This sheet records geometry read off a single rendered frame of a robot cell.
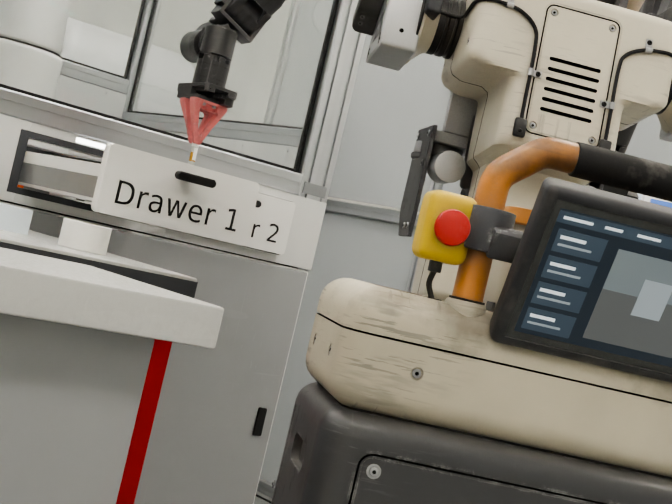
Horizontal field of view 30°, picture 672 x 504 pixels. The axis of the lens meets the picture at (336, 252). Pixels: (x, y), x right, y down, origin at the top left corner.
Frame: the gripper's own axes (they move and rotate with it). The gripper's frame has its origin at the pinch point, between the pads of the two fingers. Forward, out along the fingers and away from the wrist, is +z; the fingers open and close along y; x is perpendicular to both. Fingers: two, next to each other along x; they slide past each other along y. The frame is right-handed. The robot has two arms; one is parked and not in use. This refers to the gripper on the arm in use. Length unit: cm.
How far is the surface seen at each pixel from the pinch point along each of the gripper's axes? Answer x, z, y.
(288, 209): 37.3, 4.5, -22.7
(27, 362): -58, 36, 85
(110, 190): -18.5, 13.4, 10.9
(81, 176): -19.0, 11.6, 0.5
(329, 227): 148, -9, -161
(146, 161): -13.7, 7.4, 11.0
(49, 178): -19.4, 12.5, -10.9
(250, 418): 43, 48, -27
